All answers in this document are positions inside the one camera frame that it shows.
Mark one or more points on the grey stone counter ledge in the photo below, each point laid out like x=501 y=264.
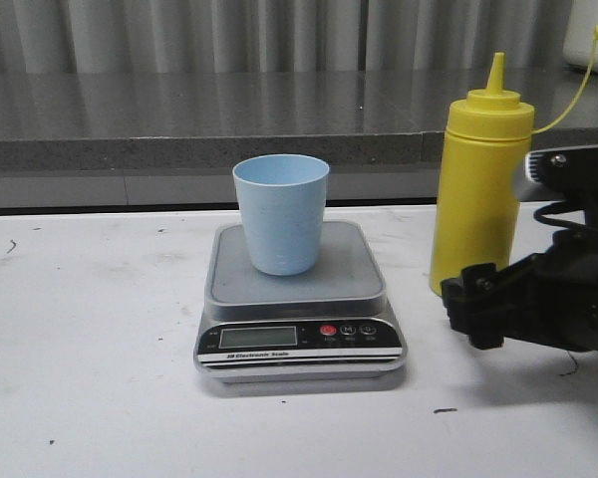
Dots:
x=169 y=141

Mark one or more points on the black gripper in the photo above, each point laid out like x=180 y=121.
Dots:
x=557 y=306

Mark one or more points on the yellow squeeze bottle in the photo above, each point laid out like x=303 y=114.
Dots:
x=488 y=133

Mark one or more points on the light blue plastic cup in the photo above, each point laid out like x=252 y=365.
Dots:
x=281 y=199

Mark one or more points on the silver digital kitchen scale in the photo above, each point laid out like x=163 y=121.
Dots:
x=331 y=328

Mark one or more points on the white appliance on counter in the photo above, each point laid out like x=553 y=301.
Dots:
x=579 y=35

